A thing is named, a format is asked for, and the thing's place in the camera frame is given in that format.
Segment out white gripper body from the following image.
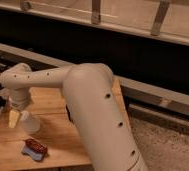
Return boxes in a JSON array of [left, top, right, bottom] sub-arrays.
[[9, 97, 31, 111]]

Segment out white ceramic cup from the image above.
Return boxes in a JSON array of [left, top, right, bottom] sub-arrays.
[[19, 111, 40, 135]]

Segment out wooden board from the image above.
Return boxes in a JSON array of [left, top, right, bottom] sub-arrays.
[[0, 77, 132, 171]]

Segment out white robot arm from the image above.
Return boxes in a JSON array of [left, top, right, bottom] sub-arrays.
[[0, 63, 148, 171]]

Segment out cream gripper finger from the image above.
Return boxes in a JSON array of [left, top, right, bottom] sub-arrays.
[[9, 110, 21, 128]]

